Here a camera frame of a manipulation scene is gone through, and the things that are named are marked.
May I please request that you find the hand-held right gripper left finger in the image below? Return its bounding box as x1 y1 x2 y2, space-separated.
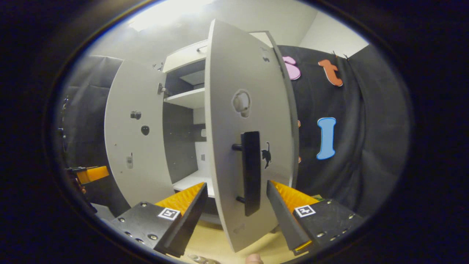
110 182 208 258

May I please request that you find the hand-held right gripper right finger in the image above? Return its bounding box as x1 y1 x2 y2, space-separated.
266 180 363 257

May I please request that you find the white cabinet door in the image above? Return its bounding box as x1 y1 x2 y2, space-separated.
204 19 299 253
104 59 176 208

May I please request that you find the white cabinet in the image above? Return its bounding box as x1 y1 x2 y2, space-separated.
104 19 299 253

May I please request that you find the white cabinet shelf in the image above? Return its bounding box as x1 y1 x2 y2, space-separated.
164 87 206 109

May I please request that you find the black backdrop cloth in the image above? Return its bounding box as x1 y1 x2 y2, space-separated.
59 44 411 220

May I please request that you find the black door handle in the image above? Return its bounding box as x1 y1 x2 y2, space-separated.
232 131 262 217

